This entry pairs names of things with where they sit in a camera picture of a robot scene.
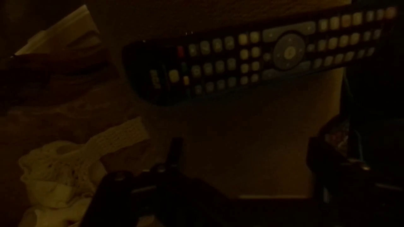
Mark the white crumpled tissue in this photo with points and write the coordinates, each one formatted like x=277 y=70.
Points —
x=63 y=177

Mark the beige fabric sofa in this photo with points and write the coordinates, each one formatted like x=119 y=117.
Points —
x=253 y=139

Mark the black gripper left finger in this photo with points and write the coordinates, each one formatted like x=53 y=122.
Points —
x=174 y=156

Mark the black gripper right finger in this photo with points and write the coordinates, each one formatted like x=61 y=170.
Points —
x=336 y=160

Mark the black remote control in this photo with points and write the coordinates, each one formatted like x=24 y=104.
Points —
x=235 y=59

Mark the pale flat box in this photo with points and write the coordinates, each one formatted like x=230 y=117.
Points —
x=63 y=36

